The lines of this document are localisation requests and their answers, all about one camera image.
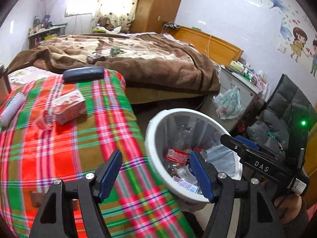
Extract white nightstand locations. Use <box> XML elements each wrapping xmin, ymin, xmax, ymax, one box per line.
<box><xmin>219</xmin><ymin>66</ymin><xmax>269</xmax><ymax>134</ymax></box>

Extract person's right hand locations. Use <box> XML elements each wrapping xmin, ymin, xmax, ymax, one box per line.
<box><xmin>275</xmin><ymin>195</ymin><xmax>303</xmax><ymax>226</ymax></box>

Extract red white carton box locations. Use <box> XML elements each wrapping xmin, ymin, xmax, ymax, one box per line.
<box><xmin>51</xmin><ymin>90</ymin><xmax>87</xmax><ymax>126</ymax></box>

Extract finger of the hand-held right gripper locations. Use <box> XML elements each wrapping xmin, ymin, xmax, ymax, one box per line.
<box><xmin>220</xmin><ymin>135</ymin><xmax>244</xmax><ymax>163</ymax></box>
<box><xmin>235</xmin><ymin>136</ymin><xmax>288</xmax><ymax>159</ymax></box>

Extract blue face mask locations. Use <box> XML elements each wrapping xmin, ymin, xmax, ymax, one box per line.
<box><xmin>205</xmin><ymin>145</ymin><xmax>239</xmax><ymax>179</ymax></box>

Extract wrappers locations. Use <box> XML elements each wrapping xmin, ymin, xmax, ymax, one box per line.
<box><xmin>172</xmin><ymin>176</ymin><xmax>201</xmax><ymax>194</ymax></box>

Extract dark snack wrapper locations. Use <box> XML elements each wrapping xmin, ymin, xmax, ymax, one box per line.
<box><xmin>86</xmin><ymin>53</ymin><xmax>107</xmax><ymax>63</ymax></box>

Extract orange cable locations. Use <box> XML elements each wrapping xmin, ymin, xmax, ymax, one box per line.
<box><xmin>204</xmin><ymin>36</ymin><xmax>213</xmax><ymax>55</ymax></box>

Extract red white plastic wrapper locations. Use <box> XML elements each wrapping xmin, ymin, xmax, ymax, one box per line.
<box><xmin>35</xmin><ymin>109</ymin><xmax>58</xmax><ymax>131</ymax></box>

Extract patterned curtain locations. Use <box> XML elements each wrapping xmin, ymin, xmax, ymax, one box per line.
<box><xmin>90</xmin><ymin>0</ymin><xmax>144</xmax><ymax>33</ymax></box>

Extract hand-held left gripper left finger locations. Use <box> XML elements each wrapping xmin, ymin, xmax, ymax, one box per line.
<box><xmin>28</xmin><ymin>150</ymin><xmax>123</xmax><ymax>238</ymax></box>

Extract dark blue glasses case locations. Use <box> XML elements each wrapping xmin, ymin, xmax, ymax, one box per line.
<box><xmin>62</xmin><ymin>66</ymin><xmax>104</xmax><ymax>83</ymax></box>

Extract cartoon children wall sticker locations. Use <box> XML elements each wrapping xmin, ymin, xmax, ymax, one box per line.
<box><xmin>280</xmin><ymin>17</ymin><xmax>317</xmax><ymax>77</ymax></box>

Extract row of small boxes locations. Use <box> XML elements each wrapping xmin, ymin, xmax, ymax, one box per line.
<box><xmin>229</xmin><ymin>60</ymin><xmax>269</xmax><ymax>90</ymax></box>

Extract small dark wrapper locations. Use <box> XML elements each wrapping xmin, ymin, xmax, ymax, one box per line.
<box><xmin>29</xmin><ymin>190</ymin><xmax>44</xmax><ymax>207</ymax></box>

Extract window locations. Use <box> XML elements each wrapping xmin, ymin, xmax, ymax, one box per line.
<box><xmin>65</xmin><ymin>0</ymin><xmax>99</xmax><ymax>17</ymax></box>

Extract printed plastic bag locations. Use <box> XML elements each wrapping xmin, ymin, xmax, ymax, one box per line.
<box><xmin>212</xmin><ymin>86</ymin><xmax>243</xmax><ymax>119</ymax></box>

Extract person's right forearm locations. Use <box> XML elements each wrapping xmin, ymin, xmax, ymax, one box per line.
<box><xmin>285</xmin><ymin>198</ymin><xmax>317</xmax><ymax>238</ymax></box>

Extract white waste bin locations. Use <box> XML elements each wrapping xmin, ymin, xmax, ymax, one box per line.
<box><xmin>145</xmin><ymin>108</ymin><xmax>243</xmax><ymax>205</ymax></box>

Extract brown teddy bear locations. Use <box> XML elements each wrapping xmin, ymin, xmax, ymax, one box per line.
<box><xmin>96</xmin><ymin>16</ymin><xmax>122</xmax><ymax>33</ymax></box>

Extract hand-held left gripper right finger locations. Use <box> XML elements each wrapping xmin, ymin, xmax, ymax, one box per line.
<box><xmin>190</xmin><ymin>151</ymin><xmax>283</xmax><ymax>238</ymax></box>

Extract white bed sheet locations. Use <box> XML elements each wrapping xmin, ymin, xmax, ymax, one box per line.
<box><xmin>6</xmin><ymin>66</ymin><xmax>60</xmax><ymax>87</ymax></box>

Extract white foam net sleeve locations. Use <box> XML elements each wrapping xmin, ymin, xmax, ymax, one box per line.
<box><xmin>0</xmin><ymin>93</ymin><xmax>25</xmax><ymax>127</ymax></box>

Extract vase with branches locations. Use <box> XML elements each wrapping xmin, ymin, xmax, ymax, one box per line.
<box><xmin>37</xmin><ymin>0</ymin><xmax>60</xmax><ymax>28</ymax></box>

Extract wooden wardrobe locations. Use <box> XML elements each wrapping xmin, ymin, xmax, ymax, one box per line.
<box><xmin>130</xmin><ymin>0</ymin><xmax>189</xmax><ymax>34</ymax></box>

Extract wooden headboard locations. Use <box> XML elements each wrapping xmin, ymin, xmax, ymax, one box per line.
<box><xmin>165</xmin><ymin>26</ymin><xmax>244</xmax><ymax>66</ymax></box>

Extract blue flower wall sticker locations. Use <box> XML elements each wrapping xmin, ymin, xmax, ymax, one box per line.
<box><xmin>250</xmin><ymin>0</ymin><xmax>291</xmax><ymax>13</ymax></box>

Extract checked tablecloth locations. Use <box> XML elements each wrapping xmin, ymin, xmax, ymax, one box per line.
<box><xmin>0</xmin><ymin>68</ymin><xmax>196</xmax><ymax>238</ymax></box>

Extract brown blanket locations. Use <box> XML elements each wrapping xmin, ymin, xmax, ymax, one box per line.
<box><xmin>7</xmin><ymin>32</ymin><xmax>221</xmax><ymax>96</ymax></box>

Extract grey padded chair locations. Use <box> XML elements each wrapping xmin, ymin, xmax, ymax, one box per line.
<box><xmin>236</xmin><ymin>74</ymin><xmax>317</xmax><ymax>154</ymax></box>

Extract cluttered side desk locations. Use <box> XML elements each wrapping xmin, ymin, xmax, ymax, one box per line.
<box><xmin>28</xmin><ymin>23</ymin><xmax>68</xmax><ymax>49</ymax></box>

